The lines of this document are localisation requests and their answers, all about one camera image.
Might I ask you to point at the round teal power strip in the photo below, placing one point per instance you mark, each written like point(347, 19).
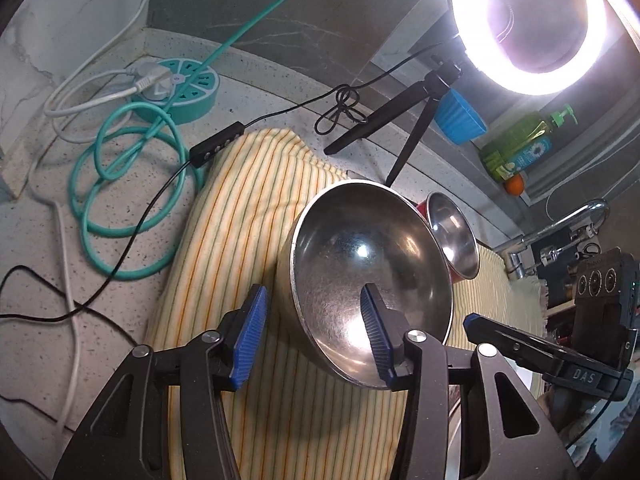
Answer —
point(195, 85)

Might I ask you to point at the blue ribbed cup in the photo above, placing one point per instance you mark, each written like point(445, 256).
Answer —
point(457, 117)

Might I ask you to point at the yellow striped cloth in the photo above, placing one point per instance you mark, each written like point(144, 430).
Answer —
point(225, 220)

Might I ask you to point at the red steel bowl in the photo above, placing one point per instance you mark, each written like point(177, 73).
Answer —
point(452, 235)

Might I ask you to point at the gold steel bowl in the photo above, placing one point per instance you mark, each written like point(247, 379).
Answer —
point(350, 240)

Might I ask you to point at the green dish soap bottle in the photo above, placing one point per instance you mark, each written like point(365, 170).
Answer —
point(520, 147)

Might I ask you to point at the chrome kitchen faucet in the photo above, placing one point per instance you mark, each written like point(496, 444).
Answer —
point(590, 207)

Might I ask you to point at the orange fruit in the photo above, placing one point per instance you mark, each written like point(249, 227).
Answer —
point(515, 185)

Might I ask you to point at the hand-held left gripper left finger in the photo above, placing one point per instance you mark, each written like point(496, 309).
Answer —
point(247, 340)

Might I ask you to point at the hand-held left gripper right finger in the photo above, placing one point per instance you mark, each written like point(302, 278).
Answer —
point(375, 340)

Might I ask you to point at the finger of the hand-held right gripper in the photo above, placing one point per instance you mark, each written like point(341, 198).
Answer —
point(510, 342)

